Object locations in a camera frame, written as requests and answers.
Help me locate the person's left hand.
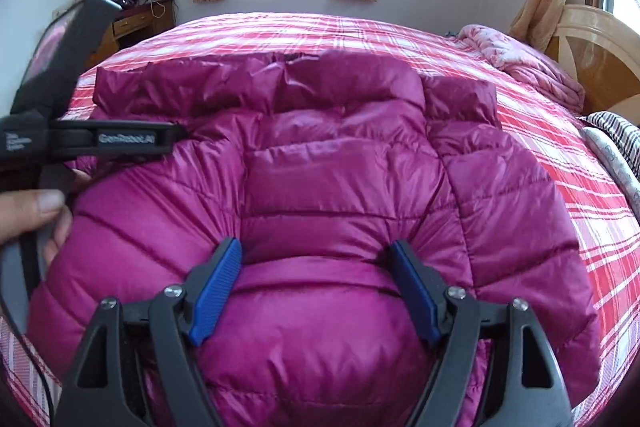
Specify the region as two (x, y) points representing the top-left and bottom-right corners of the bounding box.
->
(0, 169), (93, 268)

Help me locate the magenta down jacket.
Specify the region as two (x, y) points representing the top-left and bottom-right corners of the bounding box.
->
(25, 49), (603, 427)

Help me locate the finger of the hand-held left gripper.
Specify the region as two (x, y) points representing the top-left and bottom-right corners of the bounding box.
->
(92, 119), (190, 159)

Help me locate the pale floral pillow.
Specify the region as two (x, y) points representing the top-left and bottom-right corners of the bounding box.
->
(582, 127), (640, 208)

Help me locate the pink floral quilt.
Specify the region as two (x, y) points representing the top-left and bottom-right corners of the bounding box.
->
(457, 24), (586, 115)

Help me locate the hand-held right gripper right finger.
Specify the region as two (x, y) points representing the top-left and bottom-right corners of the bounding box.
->
(389, 239), (573, 427)

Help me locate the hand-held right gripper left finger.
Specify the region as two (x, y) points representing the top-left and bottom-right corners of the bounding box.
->
(52, 237), (243, 427)

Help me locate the cream wooden headboard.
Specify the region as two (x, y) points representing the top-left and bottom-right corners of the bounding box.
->
(542, 4), (640, 118)

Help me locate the striped pillow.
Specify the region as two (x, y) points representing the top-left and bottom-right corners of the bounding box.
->
(582, 111), (640, 168)

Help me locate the red plaid bed sheet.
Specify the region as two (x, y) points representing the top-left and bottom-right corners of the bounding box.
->
(0, 12), (640, 427)

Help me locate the black cable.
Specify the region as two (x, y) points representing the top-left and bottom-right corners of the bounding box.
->
(0, 292), (57, 427)

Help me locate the brown wooden desk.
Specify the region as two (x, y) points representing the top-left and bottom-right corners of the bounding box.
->
(52, 0), (176, 68)

